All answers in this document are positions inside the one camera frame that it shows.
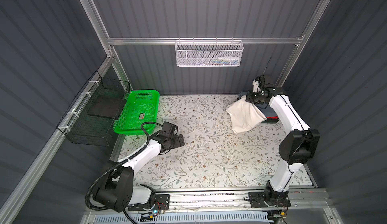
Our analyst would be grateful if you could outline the white printed t-shirt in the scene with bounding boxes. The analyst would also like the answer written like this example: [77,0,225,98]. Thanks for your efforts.
[226,95,267,134]

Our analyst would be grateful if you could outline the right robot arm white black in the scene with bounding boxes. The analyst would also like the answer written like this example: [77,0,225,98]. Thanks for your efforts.
[246,75,320,203]

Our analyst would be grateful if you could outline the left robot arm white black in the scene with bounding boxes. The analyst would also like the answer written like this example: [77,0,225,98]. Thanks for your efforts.
[85,122,185,213]

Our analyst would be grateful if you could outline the grey folded t-shirt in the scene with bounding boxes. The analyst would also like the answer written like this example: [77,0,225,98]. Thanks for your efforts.
[238,91,279,120]

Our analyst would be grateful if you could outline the green plastic basket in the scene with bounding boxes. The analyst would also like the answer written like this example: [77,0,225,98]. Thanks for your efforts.
[113,90,160,136]

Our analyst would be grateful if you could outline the white bottle in basket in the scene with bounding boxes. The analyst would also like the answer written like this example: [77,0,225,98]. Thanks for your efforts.
[218,57,240,64]

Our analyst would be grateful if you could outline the floral table mat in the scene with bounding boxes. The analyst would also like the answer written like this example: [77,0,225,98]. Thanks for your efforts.
[108,94,312,190]

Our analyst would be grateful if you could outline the black corrugated cable hose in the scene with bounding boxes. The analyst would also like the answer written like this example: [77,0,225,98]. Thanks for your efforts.
[84,121,164,224]

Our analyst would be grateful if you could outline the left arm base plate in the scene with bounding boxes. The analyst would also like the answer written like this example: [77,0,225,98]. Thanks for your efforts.
[128,193,170,211]

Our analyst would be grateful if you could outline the black wire side basket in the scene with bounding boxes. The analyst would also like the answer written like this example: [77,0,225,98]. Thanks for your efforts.
[57,73,131,147]

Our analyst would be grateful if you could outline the aluminium front rail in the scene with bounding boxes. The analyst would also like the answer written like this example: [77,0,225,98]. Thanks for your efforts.
[155,187,333,211]

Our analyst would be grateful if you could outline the white wire mesh basket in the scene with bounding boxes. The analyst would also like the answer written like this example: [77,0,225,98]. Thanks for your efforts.
[174,40,244,67]

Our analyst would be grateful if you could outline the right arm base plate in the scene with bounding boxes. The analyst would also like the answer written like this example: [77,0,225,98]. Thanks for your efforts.
[248,187,291,208]

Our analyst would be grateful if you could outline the white vented cable duct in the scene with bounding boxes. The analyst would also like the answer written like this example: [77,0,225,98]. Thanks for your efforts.
[92,211,270,224]

